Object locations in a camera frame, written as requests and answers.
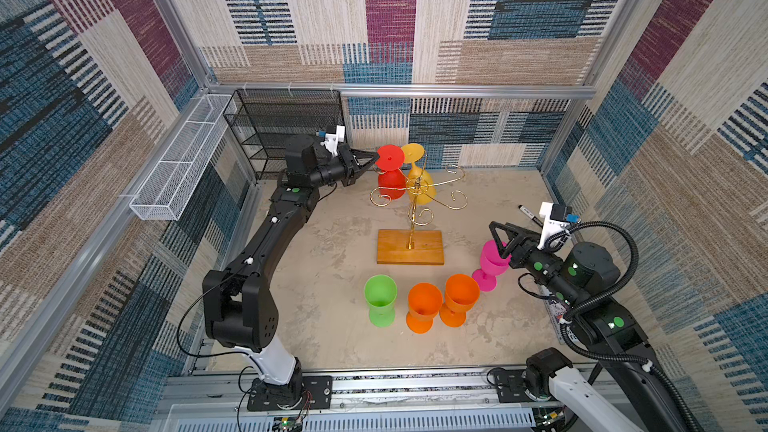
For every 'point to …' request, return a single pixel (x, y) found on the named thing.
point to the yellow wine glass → (419, 184)
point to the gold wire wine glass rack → (415, 247)
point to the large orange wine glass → (462, 293)
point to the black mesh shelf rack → (265, 120)
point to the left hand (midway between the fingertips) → (381, 152)
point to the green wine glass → (380, 293)
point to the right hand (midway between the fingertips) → (495, 231)
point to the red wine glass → (391, 174)
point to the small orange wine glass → (424, 303)
